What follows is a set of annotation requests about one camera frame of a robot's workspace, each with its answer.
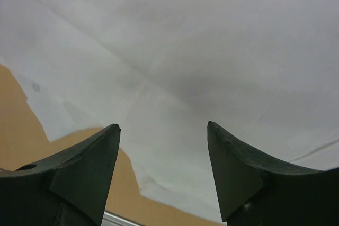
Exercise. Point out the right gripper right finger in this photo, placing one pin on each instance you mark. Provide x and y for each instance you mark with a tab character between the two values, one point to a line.
254	188

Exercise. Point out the white long sleeve shirt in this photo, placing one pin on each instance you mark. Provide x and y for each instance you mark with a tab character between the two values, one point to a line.
265	70

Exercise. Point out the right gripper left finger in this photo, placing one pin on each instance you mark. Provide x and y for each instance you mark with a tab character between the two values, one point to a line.
70	187

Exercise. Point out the aluminium front rail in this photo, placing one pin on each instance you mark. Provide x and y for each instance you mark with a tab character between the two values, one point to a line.
111	219

